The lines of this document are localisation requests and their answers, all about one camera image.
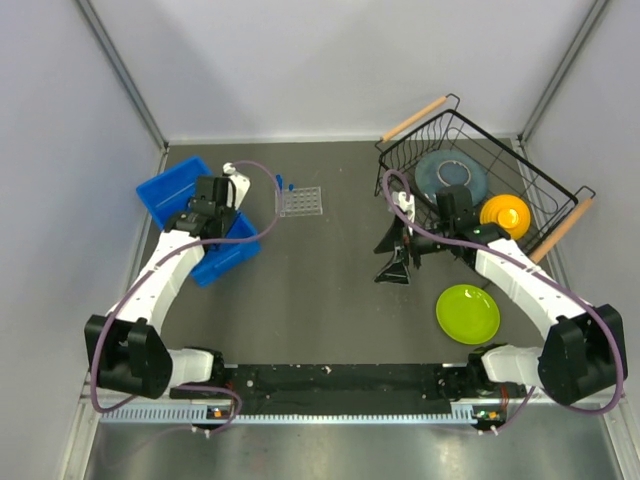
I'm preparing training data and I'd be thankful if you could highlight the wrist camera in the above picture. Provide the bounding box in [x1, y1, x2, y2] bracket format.
[223, 162, 251, 209]
[391, 191, 415, 222]

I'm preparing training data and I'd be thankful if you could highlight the clear glass rod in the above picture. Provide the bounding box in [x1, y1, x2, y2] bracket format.
[156, 183, 194, 208]

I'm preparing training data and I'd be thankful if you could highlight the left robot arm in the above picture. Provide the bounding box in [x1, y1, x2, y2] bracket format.
[84, 169, 250, 399]

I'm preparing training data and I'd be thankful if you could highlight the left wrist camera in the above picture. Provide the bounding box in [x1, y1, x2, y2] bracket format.
[223, 162, 251, 209]

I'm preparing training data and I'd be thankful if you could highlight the blue plastic bin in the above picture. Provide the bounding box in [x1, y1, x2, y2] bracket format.
[136, 157, 261, 287]

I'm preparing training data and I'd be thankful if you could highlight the blue ceramic plate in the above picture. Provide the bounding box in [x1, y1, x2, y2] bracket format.
[414, 150, 489, 206]

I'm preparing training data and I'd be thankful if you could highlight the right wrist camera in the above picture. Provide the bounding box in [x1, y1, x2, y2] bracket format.
[391, 191, 415, 222]

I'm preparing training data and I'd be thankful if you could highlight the black wire dish rack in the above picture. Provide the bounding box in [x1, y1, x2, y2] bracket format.
[375, 93, 596, 262]

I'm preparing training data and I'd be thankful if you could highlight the green plate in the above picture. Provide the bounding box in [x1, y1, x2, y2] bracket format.
[435, 284, 501, 345]

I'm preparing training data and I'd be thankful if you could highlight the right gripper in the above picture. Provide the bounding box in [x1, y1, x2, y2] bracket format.
[374, 213, 455, 285]

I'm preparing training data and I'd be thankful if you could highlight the clear test tube rack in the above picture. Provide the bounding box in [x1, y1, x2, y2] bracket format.
[274, 186, 323, 217]

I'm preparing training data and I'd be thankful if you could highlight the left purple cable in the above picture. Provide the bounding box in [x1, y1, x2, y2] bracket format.
[88, 159, 284, 434]

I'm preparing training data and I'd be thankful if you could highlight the orange bowl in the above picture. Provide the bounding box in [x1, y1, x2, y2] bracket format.
[480, 194, 531, 240]

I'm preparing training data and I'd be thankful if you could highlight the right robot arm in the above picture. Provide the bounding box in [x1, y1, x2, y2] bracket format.
[374, 186, 628, 413]

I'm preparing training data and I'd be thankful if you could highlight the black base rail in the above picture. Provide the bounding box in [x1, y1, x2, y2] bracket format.
[169, 363, 481, 416]

